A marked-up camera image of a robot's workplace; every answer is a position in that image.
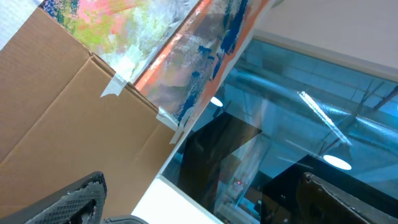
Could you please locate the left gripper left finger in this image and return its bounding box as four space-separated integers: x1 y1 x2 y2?
1 171 107 224

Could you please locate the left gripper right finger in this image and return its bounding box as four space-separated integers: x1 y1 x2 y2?
296 172 397 224

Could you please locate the brown cardboard sheet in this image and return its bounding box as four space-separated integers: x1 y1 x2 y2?
1 9 174 216

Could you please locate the glass window pane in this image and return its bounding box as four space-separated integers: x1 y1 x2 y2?
162 40 397 223

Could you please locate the colourful abstract painting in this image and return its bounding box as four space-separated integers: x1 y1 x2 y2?
40 0 269 122

